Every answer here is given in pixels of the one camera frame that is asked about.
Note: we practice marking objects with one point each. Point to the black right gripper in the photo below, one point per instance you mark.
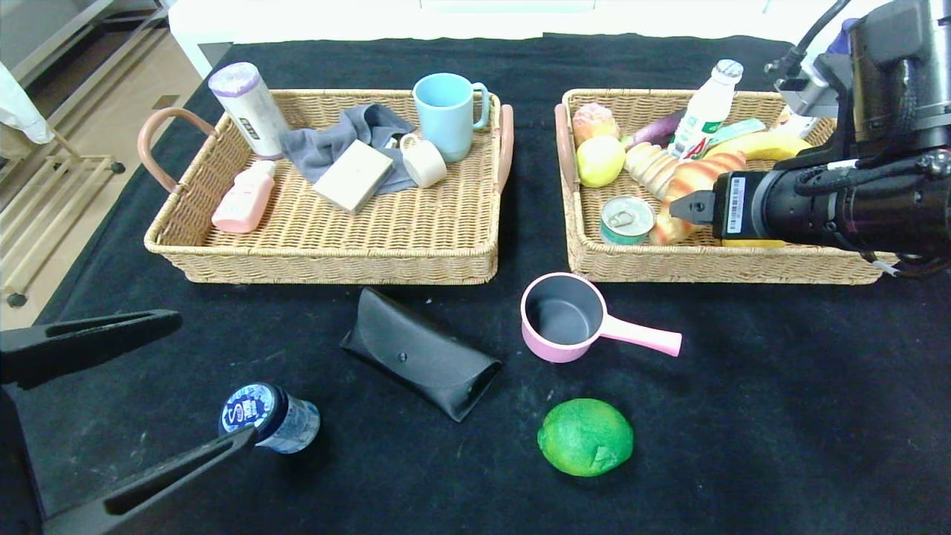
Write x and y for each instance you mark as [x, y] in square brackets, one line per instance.
[732, 206]

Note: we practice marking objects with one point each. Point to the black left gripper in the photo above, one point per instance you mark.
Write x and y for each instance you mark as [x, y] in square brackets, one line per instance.
[15, 468]

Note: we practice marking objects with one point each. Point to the striped croissant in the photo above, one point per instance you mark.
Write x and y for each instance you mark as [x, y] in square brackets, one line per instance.
[698, 174]

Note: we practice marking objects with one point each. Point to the tin can with green label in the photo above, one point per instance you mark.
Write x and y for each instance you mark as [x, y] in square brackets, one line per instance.
[628, 219]

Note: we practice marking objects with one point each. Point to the green lime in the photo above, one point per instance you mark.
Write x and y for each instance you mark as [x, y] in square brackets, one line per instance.
[583, 437]

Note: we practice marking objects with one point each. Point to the wicker basket with food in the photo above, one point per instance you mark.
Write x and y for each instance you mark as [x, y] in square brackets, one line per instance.
[631, 260]

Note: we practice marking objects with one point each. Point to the wicker basket with household items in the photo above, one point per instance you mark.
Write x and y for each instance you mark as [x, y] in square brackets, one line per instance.
[386, 236]

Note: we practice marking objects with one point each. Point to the yellow pear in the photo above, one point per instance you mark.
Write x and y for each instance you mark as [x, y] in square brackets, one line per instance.
[750, 243]

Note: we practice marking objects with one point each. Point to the long striped bread loaf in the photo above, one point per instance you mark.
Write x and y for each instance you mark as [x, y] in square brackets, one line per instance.
[650, 167]

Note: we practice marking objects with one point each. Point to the green snack pack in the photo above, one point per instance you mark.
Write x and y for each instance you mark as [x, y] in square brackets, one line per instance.
[739, 131]

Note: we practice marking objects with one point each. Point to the purple eggplant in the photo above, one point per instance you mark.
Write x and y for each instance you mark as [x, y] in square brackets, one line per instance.
[654, 132]

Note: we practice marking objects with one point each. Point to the yellow banana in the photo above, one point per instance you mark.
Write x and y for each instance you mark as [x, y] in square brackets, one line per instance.
[773, 145]

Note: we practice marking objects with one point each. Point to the white milk bottle green label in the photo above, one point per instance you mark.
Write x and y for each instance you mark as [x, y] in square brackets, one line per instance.
[706, 110]

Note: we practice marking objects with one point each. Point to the yellow-green apple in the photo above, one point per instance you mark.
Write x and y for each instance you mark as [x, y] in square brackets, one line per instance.
[600, 162]

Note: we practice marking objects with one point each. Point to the pink bumpy fruit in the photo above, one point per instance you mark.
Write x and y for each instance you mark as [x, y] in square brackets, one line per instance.
[593, 121]

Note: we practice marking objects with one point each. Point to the pink saucepan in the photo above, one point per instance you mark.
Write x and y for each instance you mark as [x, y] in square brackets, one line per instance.
[561, 312]

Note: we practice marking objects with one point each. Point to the white bottle with blue cap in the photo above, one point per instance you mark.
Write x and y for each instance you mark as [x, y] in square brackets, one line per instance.
[845, 37]

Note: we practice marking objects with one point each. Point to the pink lotion bottle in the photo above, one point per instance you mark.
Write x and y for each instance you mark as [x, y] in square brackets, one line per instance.
[244, 200]

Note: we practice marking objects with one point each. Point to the gold metal rolling rack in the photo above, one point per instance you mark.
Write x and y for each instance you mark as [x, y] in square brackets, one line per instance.
[44, 195]

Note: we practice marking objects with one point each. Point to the light blue mug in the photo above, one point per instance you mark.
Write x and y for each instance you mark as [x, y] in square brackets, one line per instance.
[446, 121]

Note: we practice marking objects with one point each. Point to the black glasses case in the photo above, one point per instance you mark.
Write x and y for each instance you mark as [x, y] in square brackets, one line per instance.
[416, 353]

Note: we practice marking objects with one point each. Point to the small cream cup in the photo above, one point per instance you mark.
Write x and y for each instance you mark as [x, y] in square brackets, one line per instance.
[427, 163]

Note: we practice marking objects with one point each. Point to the beige soap box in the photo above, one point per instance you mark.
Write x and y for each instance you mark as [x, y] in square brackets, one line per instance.
[353, 177]

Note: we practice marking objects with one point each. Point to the white tumbler with purple lid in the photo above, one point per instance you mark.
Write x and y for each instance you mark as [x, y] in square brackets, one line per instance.
[251, 110]

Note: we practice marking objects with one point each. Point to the grey cloth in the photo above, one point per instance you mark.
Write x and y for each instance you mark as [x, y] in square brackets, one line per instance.
[325, 143]

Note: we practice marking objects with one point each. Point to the white hanging fabric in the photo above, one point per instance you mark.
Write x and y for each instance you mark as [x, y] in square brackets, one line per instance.
[18, 111]

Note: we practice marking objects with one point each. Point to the white counter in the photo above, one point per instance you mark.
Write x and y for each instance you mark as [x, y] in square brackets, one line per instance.
[334, 22]

